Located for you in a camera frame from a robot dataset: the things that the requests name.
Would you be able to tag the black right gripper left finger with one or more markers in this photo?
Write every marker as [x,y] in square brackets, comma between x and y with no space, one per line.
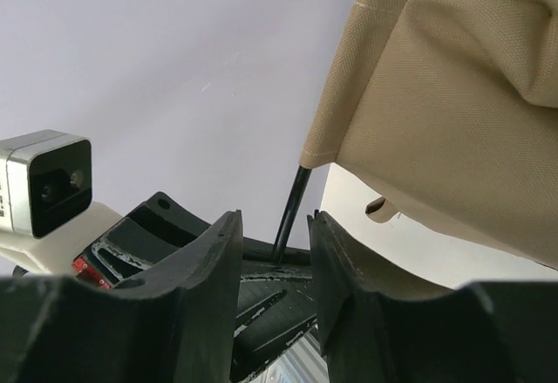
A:
[174,322]

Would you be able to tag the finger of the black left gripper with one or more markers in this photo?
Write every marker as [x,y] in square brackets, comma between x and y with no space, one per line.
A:
[273,313]

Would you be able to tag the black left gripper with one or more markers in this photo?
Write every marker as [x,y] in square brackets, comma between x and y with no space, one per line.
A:
[154,230]

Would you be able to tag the beige fabric pet tent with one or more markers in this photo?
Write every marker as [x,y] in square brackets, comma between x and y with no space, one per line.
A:
[448,110]

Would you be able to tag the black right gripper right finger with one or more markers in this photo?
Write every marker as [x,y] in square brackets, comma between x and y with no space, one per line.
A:
[380,323]

